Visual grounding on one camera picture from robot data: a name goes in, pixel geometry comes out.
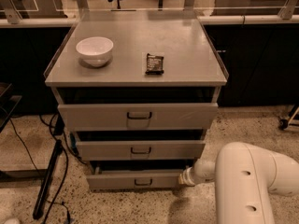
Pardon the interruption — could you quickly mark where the black floor cable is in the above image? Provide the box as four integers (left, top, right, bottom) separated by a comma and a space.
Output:
0, 107, 88, 224

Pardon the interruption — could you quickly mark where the grey top drawer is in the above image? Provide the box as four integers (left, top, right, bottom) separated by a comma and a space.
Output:
58, 103, 218, 131

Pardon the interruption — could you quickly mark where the dark side table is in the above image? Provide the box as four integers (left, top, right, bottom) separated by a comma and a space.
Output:
0, 82, 22, 132

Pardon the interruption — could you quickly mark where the grey middle drawer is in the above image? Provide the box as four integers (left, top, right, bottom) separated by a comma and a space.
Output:
77, 140, 205, 161

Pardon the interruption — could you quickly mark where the black wheeled cart base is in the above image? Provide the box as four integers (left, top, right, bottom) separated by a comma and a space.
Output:
278, 105, 299, 130

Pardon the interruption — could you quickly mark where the white horizontal rail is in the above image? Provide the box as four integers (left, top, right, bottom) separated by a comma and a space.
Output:
0, 15, 299, 28

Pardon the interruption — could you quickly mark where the white ceramic bowl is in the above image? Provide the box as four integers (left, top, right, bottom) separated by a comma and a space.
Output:
76, 36, 114, 67

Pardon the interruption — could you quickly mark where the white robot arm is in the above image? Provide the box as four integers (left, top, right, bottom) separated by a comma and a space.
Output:
178, 142, 299, 224

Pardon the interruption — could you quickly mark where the grey drawer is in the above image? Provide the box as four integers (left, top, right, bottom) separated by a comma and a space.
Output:
58, 103, 218, 131
87, 169, 183, 190
77, 140, 205, 161

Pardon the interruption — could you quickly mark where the grey bottom drawer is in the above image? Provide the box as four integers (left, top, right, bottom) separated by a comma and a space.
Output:
87, 169, 183, 190

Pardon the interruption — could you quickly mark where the grey drawer cabinet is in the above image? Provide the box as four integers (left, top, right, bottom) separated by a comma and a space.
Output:
43, 9, 230, 175

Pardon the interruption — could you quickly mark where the black floor stand bar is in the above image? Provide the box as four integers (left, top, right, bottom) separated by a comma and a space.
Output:
33, 140, 63, 220

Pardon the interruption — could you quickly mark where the dark snack packet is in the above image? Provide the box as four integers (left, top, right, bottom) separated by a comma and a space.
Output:
145, 53, 164, 75

